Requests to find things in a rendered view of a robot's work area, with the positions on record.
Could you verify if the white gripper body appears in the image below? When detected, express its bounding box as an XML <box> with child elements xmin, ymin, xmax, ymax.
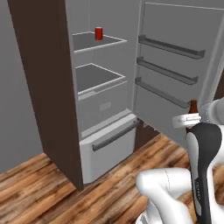
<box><xmin>171</xmin><ymin>112</ymin><xmax>203</xmax><ymax>130</ymax></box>

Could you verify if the grey fridge door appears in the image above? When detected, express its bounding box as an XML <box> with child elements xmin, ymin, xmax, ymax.
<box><xmin>132</xmin><ymin>0</ymin><xmax>224</xmax><ymax>150</ymax></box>

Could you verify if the grey fridge shelf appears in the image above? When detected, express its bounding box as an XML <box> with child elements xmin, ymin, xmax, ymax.
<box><xmin>74</xmin><ymin>62</ymin><xmax>126</xmax><ymax>96</ymax></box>
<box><xmin>72</xmin><ymin>31</ymin><xmax>128</xmax><ymax>54</ymax></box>

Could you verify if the grey fridge with brown side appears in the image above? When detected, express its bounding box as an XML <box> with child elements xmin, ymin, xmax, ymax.
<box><xmin>7</xmin><ymin>0</ymin><xmax>142</xmax><ymax>193</ymax></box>

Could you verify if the brown soda bottle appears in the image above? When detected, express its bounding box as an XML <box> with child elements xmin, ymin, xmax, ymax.
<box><xmin>185</xmin><ymin>100</ymin><xmax>200</xmax><ymax>135</ymax></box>

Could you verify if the grey crisper drawer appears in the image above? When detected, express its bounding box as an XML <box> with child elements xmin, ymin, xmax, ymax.
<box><xmin>77</xmin><ymin>80</ymin><xmax>130</xmax><ymax>133</ymax></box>

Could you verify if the grey freezer drawer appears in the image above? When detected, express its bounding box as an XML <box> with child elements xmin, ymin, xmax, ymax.
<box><xmin>79</xmin><ymin>113</ymin><xmax>140</xmax><ymax>186</ymax></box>

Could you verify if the red soda can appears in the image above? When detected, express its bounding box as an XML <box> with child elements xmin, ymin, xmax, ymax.
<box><xmin>94</xmin><ymin>26</ymin><xmax>104</xmax><ymax>41</ymax></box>

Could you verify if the grey door shelf rail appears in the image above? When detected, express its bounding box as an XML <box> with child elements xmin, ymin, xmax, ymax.
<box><xmin>137</xmin><ymin>34</ymin><xmax>207</xmax><ymax>60</ymax></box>
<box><xmin>136</xmin><ymin>56</ymin><xmax>200</xmax><ymax>86</ymax></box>
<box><xmin>135</xmin><ymin>76</ymin><xmax>192</xmax><ymax>109</ymax></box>

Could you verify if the dark grey drawer handle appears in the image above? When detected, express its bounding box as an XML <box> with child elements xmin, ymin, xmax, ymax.
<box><xmin>92</xmin><ymin>118</ymin><xmax>141</xmax><ymax>152</ymax></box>

